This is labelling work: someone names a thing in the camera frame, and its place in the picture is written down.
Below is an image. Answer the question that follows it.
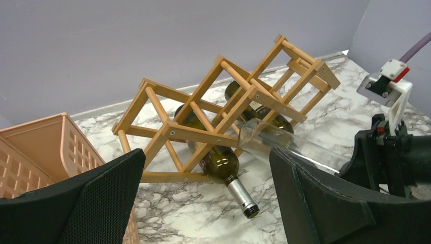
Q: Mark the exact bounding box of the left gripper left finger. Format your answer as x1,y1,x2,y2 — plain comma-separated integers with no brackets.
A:
1,148,146,243

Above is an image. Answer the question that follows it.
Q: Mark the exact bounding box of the peach plastic file organizer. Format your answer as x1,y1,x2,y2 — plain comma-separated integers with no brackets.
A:
1,113,139,243

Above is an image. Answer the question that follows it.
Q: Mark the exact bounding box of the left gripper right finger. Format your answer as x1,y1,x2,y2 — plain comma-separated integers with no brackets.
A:
269,148,430,243

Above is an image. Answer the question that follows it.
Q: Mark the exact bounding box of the green wine bottle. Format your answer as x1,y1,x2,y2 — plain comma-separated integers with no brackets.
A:
224,80,294,134
173,104,261,220

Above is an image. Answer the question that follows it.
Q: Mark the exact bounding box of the wooden lattice wine rack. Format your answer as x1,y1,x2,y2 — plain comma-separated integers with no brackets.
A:
112,35,340,183

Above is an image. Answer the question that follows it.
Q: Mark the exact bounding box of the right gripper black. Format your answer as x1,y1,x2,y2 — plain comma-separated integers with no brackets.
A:
338,114,430,197

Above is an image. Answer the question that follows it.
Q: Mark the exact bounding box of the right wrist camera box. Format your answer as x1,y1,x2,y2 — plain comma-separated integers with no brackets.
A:
357,59,413,135

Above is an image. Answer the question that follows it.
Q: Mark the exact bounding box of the tall clear glass bottle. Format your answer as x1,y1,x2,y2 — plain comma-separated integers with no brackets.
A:
238,118,349,175

